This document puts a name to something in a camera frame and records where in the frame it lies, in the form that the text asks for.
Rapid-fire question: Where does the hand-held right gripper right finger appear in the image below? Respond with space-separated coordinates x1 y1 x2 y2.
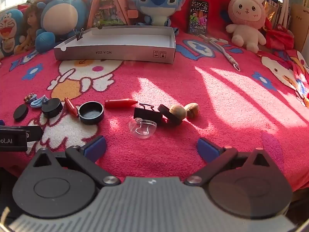
183 138 283 186

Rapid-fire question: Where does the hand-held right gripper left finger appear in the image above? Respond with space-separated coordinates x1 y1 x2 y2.
24 135 121 186

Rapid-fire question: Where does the black disc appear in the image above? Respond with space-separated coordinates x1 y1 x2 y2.
13 104 29 122

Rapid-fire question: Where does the large black round lid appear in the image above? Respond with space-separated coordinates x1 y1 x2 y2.
79 101 105 125

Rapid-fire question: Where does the light blue clip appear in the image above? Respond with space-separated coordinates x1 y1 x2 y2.
30 93 50 108

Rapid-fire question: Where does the thick black cap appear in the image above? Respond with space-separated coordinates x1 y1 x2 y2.
42 98 63 118

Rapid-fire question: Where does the brown walnut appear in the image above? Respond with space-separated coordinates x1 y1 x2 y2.
169 105 188 121
184 103 200 119

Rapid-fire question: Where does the clear plastic dome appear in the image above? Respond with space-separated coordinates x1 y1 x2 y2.
129 117 157 139

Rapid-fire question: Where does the small red crayon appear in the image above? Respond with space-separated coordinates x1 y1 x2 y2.
64 97 80 118

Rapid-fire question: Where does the large red crayon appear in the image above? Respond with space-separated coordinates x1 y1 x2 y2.
104 98 138 109

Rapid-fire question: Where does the shallow white cardboard box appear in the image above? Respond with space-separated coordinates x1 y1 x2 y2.
53 25 176 64

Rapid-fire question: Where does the small black round lid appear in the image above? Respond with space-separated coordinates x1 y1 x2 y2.
158 104 182 126

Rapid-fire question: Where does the blue robot cat plush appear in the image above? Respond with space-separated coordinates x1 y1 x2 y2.
0 9 25 60

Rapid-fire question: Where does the brown-haired doll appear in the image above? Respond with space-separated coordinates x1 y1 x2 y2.
13 3 44 55

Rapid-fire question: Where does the round blue plush toy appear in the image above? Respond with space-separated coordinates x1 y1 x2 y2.
36 0 94 54

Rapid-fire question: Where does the black smartphone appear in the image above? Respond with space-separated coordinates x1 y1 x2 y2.
187 0 209 35

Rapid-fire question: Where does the red cloth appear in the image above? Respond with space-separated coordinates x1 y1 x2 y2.
264 19 294 51

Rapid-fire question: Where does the pink triangular toy house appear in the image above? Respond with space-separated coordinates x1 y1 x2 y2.
86 0 132 29

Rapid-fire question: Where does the pink rabbit plush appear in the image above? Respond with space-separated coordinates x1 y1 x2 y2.
226 0 267 54

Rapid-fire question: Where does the brown cardboard box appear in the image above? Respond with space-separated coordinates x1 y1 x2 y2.
290 3 309 54

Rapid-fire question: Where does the blue big-eared alien plush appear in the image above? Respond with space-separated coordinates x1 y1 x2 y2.
127 0 187 35

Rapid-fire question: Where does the white slender plush toy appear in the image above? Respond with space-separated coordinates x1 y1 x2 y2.
281 0 294 27

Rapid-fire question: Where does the grey phone lanyard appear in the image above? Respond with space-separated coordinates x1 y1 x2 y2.
199 34 241 72

